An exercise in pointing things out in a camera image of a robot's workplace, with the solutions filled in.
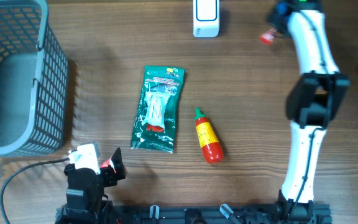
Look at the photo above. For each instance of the white barcode scanner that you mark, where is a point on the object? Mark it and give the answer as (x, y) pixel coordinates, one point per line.
(206, 18)

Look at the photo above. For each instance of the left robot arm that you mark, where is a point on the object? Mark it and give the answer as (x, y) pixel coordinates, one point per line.
(86, 200)

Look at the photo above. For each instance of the green 3M glove package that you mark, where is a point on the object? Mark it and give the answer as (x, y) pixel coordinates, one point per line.
(164, 79)

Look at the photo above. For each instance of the red chili sauce bottle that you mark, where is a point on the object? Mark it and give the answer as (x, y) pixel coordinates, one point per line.
(208, 140)

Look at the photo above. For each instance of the light green wipes packet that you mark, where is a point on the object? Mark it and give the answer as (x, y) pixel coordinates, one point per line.
(156, 106)

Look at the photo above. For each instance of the grey plastic mesh basket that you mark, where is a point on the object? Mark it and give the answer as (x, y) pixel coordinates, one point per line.
(33, 81)

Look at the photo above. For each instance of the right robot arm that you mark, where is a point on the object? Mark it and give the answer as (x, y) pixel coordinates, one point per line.
(311, 105)

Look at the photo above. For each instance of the small red sachet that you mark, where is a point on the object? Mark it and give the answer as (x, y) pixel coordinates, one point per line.
(108, 164)

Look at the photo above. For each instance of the small red box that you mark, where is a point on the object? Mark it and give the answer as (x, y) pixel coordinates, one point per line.
(269, 36)

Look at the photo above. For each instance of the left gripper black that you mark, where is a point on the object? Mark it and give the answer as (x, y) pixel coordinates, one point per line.
(112, 178)

